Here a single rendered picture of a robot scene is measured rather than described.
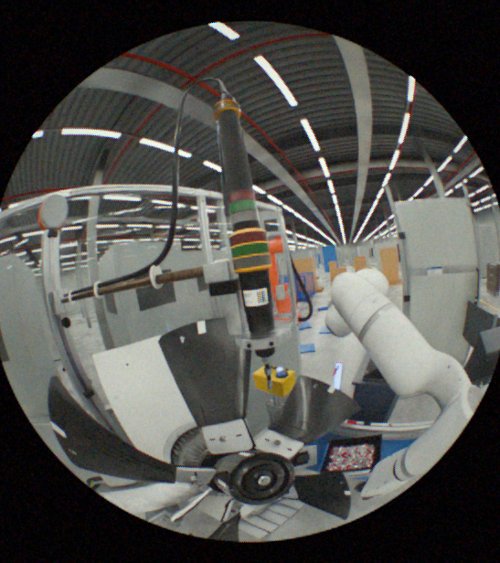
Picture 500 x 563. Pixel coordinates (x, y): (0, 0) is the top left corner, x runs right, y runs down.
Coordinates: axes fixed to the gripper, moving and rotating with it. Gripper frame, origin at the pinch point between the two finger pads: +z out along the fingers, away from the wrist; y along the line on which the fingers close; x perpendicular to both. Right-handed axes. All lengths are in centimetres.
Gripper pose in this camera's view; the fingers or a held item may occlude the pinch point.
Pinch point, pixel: (363, 486)
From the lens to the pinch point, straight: 51.5
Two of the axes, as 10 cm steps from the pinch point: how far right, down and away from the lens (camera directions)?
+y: -6.8, 1.5, -7.2
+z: -0.7, 9.6, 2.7
